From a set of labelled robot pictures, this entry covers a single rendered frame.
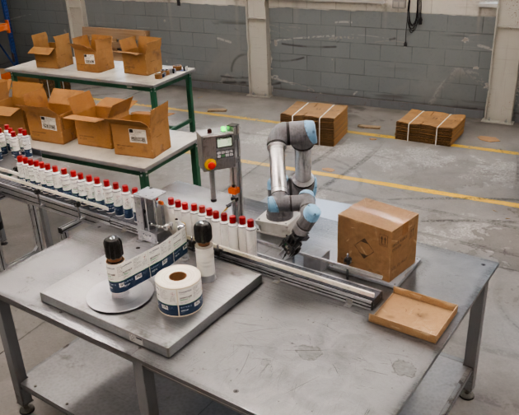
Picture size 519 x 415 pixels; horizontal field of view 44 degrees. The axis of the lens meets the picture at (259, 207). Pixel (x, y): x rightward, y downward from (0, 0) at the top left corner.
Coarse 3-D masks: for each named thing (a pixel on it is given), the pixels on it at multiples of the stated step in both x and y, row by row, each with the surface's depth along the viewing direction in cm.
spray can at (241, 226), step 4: (244, 216) 320; (240, 220) 318; (244, 220) 318; (240, 224) 320; (244, 224) 319; (240, 228) 319; (244, 228) 319; (240, 232) 320; (244, 232) 320; (240, 236) 321; (244, 236) 321; (240, 240) 323; (244, 240) 322; (240, 244) 324; (244, 244) 323; (240, 248) 325; (244, 248) 324; (244, 252) 325
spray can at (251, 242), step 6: (252, 222) 315; (246, 228) 317; (252, 228) 316; (246, 234) 318; (252, 234) 317; (246, 240) 320; (252, 240) 318; (246, 246) 322; (252, 246) 320; (252, 252) 321
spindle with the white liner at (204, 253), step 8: (200, 224) 293; (208, 224) 294; (200, 232) 292; (208, 232) 294; (200, 240) 295; (208, 240) 295; (200, 248) 296; (208, 248) 297; (200, 256) 298; (208, 256) 298; (200, 264) 300; (208, 264) 300; (200, 272) 302; (208, 272) 301; (208, 280) 303
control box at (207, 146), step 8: (216, 128) 321; (200, 136) 313; (208, 136) 313; (216, 136) 314; (224, 136) 316; (232, 136) 317; (200, 144) 316; (208, 144) 314; (216, 144) 316; (232, 144) 319; (200, 152) 319; (208, 152) 316; (216, 152) 318; (200, 160) 322; (208, 160) 318; (216, 160) 319; (224, 160) 321; (232, 160) 322; (216, 168) 321; (224, 168) 323
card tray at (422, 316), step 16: (400, 288) 295; (384, 304) 291; (400, 304) 290; (416, 304) 290; (432, 304) 289; (448, 304) 284; (368, 320) 280; (384, 320) 275; (400, 320) 279; (416, 320) 278; (432, 320) 278; (448, 320) 274; (416, 336) 268; (432, 336) 264
